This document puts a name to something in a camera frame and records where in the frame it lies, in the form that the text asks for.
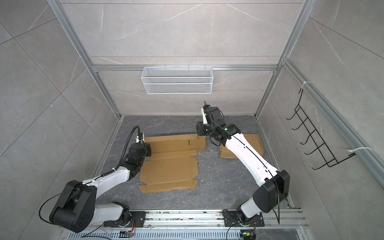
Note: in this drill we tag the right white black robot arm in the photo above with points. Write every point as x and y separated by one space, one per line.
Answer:
273 184

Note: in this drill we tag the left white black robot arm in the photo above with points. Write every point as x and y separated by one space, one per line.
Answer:
76 207

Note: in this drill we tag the small circuit board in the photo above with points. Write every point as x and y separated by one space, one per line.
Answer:
127 234
247 235

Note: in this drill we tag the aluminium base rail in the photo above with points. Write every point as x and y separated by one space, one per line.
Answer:
205 219

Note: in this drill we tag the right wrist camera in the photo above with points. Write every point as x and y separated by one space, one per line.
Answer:
204 116

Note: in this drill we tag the white wire mesh basket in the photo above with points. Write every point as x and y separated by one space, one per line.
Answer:
177 80

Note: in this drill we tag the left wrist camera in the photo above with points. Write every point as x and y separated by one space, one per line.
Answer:
140 138

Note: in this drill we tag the slotted grey cable duct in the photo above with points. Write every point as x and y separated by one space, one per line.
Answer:
161 235

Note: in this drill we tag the cardboard stack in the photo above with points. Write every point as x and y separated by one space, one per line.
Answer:
173 164

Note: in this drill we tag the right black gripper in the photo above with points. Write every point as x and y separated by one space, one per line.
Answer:
199 127

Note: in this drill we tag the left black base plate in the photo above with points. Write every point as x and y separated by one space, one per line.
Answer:
135 219

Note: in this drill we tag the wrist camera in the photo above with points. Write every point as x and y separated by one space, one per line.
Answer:
140 138
204 116

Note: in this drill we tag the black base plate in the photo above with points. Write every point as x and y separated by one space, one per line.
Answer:
135 219
235 218

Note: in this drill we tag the left small circuit board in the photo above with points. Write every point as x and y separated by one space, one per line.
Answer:
127 234

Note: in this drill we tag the black wire hook rack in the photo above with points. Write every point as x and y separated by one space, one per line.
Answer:
314 135

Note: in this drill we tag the brown cardboard box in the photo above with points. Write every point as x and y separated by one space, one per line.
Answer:
253 140

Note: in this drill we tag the right small circuit board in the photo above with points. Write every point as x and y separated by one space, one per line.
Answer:
247 235

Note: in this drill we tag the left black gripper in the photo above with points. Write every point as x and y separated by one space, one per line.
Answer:
147 148

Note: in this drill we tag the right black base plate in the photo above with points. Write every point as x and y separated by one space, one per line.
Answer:
235 218

